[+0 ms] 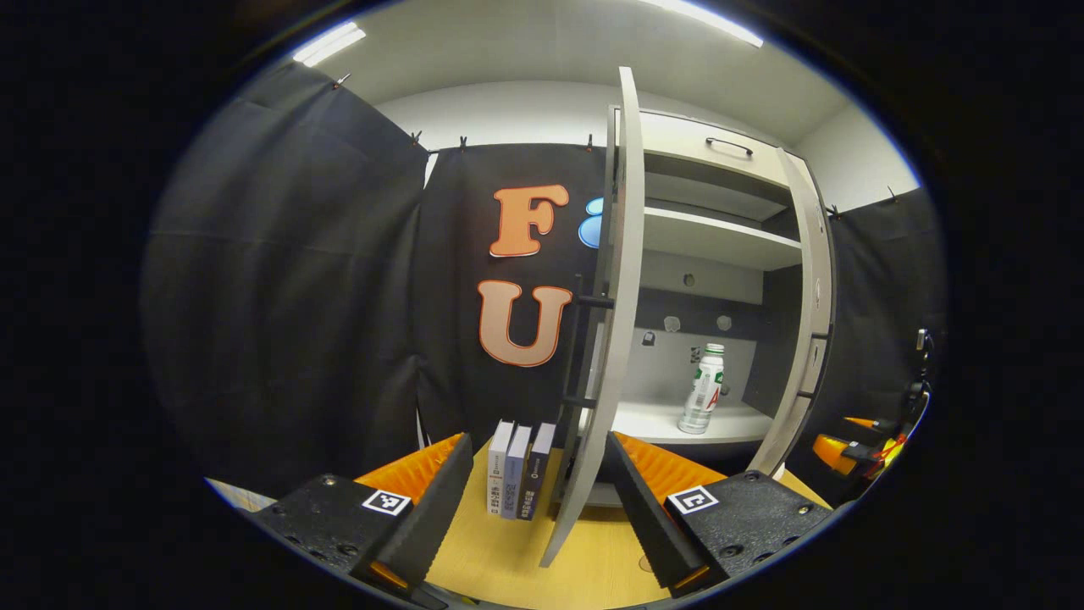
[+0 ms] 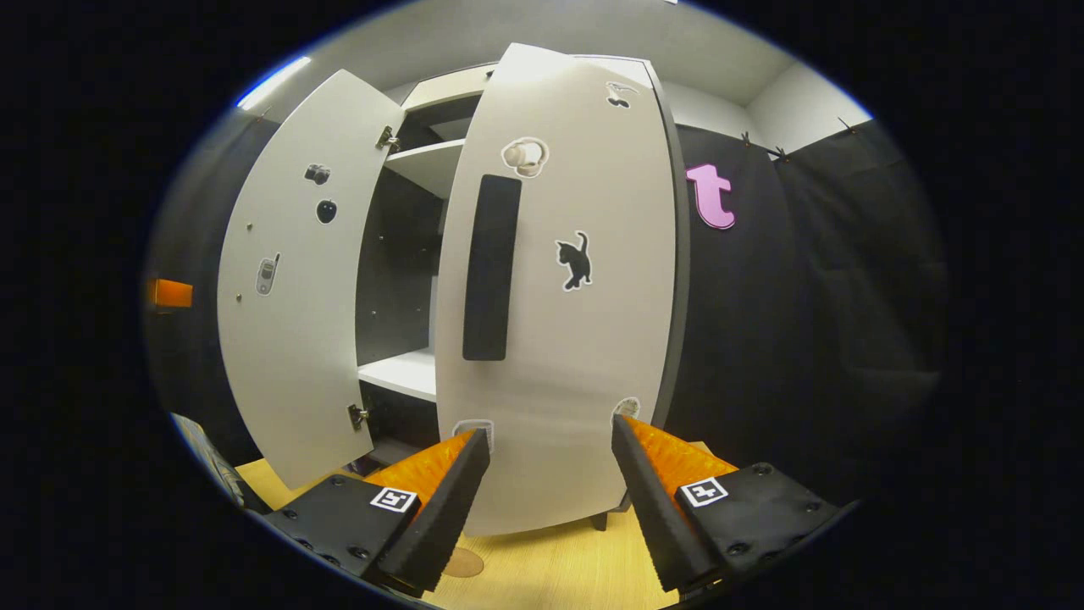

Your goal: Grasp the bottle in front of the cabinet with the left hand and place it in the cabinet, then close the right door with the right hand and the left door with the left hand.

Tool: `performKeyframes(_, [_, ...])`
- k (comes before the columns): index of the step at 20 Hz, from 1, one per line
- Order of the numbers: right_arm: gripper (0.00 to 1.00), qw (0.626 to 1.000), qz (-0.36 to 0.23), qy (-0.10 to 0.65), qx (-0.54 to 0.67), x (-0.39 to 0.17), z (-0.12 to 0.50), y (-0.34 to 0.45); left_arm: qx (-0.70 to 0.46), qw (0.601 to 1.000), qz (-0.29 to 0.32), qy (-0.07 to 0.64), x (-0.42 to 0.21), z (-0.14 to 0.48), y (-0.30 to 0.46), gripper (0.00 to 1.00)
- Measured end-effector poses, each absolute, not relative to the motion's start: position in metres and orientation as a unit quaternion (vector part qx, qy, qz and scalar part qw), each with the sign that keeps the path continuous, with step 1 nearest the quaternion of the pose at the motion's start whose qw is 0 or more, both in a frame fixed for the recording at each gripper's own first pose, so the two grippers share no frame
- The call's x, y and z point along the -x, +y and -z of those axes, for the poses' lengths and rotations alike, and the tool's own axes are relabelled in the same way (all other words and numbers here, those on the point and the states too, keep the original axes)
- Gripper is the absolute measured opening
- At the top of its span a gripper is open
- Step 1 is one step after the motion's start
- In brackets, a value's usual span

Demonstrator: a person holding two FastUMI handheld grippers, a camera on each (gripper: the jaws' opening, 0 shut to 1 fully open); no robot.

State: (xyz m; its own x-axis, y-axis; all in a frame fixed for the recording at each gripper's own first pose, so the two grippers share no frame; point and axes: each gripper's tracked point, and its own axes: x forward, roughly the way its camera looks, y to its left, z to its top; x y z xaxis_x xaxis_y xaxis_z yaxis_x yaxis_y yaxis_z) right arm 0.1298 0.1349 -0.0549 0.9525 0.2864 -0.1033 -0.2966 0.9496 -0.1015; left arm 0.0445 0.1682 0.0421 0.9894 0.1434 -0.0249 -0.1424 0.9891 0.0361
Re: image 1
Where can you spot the plaid cloth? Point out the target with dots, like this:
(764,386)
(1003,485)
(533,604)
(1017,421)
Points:
(237,496)

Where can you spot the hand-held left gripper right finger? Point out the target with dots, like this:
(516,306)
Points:
(648,517)

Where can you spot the white cabinet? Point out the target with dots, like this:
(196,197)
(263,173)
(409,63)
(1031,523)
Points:
(677,364)

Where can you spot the white cabinet door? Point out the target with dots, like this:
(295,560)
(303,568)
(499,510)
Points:
(815,288)

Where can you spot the ceiling strip light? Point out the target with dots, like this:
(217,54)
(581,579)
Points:
(329,44)

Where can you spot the white plastic bottle green label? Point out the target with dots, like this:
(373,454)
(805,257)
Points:
(703,394)

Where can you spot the cream cabinet drawer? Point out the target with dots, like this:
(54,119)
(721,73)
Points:
(677,140)

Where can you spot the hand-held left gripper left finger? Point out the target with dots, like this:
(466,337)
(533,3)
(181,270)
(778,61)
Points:
(423,525)

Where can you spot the dark navy book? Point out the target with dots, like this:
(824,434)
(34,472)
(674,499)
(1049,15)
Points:
(535,474)

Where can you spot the black backdrop cloth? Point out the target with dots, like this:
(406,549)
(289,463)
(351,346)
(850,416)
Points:
(279,296)

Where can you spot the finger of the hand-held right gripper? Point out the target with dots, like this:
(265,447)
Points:
(847,456)
(864,423)

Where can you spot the grey-blue book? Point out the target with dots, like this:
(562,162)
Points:
(513,479)

